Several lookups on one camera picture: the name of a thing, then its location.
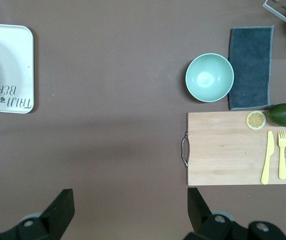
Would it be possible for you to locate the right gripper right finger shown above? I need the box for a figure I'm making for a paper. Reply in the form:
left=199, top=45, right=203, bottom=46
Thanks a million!
left=183, top=187, right=251, bottom=240

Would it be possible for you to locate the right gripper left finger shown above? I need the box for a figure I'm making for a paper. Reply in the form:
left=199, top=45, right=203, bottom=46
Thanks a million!
left=0, top=188, right=75, bottom=240

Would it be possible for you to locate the wooden cutting board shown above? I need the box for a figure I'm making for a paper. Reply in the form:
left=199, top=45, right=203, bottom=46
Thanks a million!
left=182, top=109, right=286, bottom=186

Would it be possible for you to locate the yellow plastic knife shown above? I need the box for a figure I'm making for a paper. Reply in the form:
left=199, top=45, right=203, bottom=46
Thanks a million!
left=260, top=130, right=275, bottom=185

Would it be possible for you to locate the yellow plastic fork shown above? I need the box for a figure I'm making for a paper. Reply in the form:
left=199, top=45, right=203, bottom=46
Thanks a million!
left=277, top=130, right=286, bottom=181

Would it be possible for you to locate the lemon slice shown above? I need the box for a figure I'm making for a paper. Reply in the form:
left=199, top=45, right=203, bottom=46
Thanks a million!
left=245, top=110, right=267, bottom=131

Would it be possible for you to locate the dark green avocado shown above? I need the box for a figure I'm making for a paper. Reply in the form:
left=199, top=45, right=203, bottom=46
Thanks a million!
left=267, top=103, right=286, bottom=128

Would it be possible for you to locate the mint green bowl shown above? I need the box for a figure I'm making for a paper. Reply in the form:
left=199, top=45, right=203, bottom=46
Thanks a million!
left=185, top=52, right=235, bottom=103

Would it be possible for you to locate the cream bear print tray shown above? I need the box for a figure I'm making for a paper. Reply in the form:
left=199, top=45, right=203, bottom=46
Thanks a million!
left=0, top=22, right=35, bottom=115

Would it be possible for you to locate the dark grey cloth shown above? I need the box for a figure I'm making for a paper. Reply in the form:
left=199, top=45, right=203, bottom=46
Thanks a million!
left=228, top=24, right=275, bottom=111

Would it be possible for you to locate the grey wire rack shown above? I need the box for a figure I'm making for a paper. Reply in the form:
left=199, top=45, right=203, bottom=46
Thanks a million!
left=262, top=0, right=286, bottom=34

